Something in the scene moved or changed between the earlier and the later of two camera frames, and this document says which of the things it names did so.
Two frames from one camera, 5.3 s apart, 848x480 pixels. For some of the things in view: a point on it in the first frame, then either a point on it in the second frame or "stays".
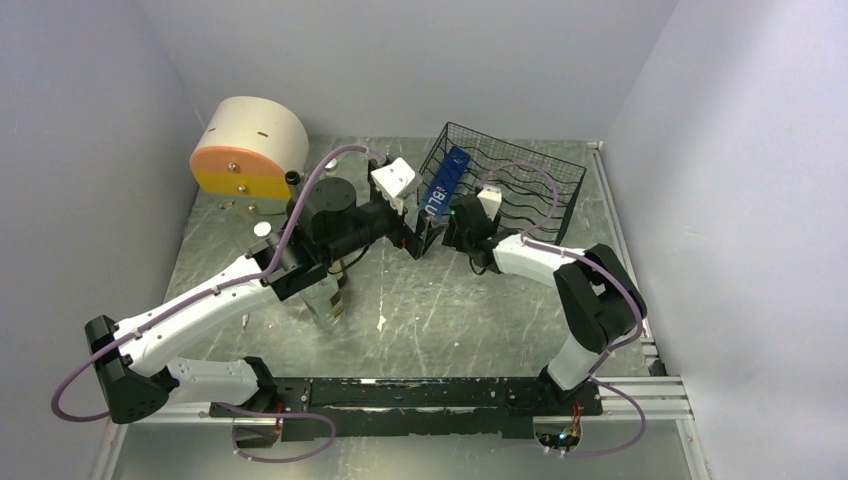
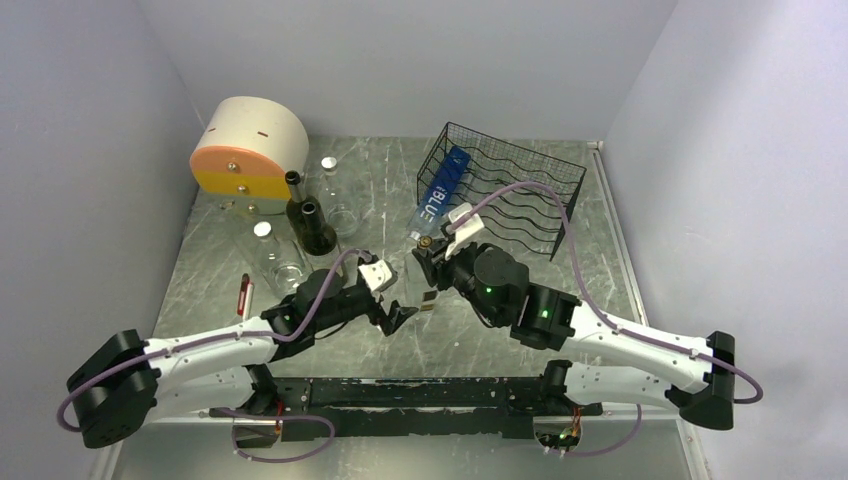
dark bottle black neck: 292,177 stays
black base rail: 414,406 stays
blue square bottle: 445,184 stays
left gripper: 416,242 → 391,320
